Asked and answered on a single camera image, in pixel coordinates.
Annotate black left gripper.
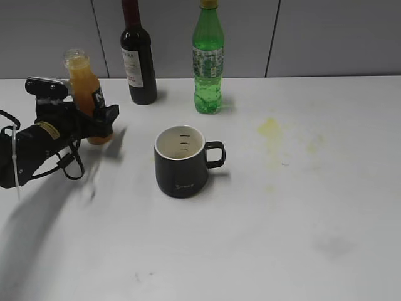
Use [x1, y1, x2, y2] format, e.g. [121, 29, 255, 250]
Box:
[33, 79, 120, 151]

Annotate NFC orange juice bottle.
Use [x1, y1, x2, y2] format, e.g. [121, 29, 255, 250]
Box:
[62, 48, 115, 145]

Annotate black mug white inside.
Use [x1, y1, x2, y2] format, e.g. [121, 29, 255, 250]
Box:
[154, 125, 226, 198]

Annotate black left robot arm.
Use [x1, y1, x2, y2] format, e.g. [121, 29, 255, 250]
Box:
[1, 77, 119, 189]

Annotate dark red wine bottle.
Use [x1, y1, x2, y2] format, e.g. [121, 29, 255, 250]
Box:
[120, 0, 157, 105]

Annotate green plastic soda bottle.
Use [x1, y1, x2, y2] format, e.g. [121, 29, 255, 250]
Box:
[192, 1, 225, 114]

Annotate black cable loop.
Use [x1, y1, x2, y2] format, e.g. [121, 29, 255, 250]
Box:
[0, 109, 85, 181]

